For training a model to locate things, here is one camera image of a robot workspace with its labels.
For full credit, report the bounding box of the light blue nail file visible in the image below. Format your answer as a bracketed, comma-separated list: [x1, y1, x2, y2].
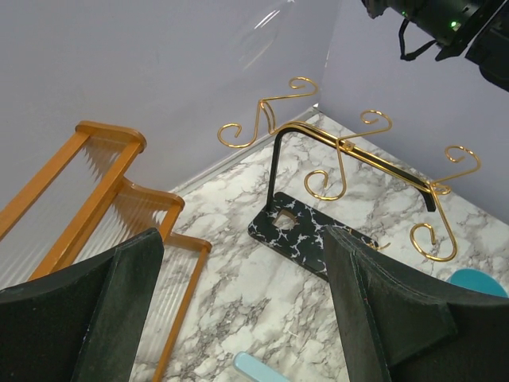
[233, 352, 289, 382]

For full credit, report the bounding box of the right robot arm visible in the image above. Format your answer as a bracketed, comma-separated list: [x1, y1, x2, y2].
[362, 0, 508, 91]

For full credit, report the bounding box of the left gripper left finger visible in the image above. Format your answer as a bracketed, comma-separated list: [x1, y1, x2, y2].
[1, 228, 164, 381]

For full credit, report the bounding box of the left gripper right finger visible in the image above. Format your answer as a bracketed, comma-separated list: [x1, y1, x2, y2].
[324, 227, 508, 381]

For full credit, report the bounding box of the blue plastic goblet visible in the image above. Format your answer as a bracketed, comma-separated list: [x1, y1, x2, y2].
[447, 268, 508, 298]

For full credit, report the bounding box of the gold wire glass rack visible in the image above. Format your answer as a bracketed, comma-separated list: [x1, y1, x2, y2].
[217, 76, 482, 283]

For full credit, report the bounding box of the wooden shelf rack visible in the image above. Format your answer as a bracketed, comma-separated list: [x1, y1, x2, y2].
[1, 121, 212, 381]

